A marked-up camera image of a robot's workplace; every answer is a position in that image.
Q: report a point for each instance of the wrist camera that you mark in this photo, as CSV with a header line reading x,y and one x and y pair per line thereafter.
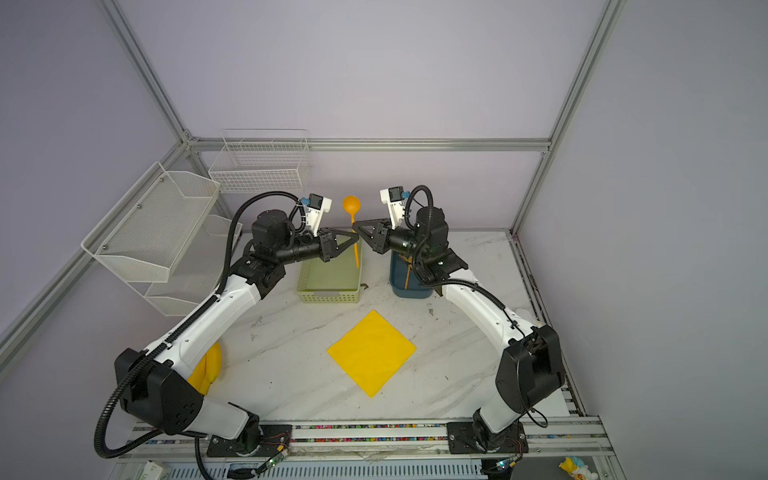
x,y
315,206
395,198

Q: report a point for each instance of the white two-tier mesh shelf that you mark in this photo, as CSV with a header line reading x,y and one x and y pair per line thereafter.
x,y
163,239

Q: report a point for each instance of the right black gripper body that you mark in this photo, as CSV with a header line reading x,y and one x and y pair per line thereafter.
x,y
403,241

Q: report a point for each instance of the aluminium cage frame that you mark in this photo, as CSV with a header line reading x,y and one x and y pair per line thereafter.
x,y
27,327

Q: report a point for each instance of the light green plastic basket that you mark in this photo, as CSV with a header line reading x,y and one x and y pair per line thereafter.
x,y
335,281

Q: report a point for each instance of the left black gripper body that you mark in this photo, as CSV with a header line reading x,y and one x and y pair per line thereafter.
x,y
306,248

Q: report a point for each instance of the white wire wall basket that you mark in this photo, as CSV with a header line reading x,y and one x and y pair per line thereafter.
x,y
258,160

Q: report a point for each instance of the yellow paper napkin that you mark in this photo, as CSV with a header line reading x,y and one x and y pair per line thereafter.
x,y
372,352

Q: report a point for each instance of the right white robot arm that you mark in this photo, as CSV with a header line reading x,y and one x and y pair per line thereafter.
x,y
530,365

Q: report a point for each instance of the yellow banana toy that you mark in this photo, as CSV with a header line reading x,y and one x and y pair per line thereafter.
x,y
207,370

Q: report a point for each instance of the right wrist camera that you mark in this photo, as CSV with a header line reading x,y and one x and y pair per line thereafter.
x,y
395,198

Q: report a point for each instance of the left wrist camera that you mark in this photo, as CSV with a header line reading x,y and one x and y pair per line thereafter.
x,y
315,206

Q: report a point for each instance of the teal plastic tray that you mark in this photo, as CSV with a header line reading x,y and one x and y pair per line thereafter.
x,y
403,281

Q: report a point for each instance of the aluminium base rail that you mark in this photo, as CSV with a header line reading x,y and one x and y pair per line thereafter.
x,y
382,449

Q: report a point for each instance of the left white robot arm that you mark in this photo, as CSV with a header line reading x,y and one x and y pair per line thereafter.
x,y
154,385

